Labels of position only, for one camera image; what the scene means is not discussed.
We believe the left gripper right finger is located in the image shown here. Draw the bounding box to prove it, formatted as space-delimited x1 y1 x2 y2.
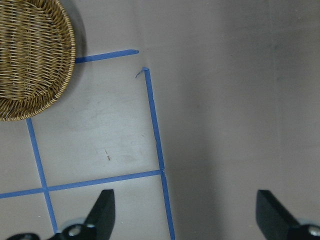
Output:
255 189 320 240

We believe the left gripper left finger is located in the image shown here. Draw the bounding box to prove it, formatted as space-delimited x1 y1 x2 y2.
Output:
53 189 116 240

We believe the woven wicker basket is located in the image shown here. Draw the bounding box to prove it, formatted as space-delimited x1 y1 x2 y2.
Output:
0 0 76 121

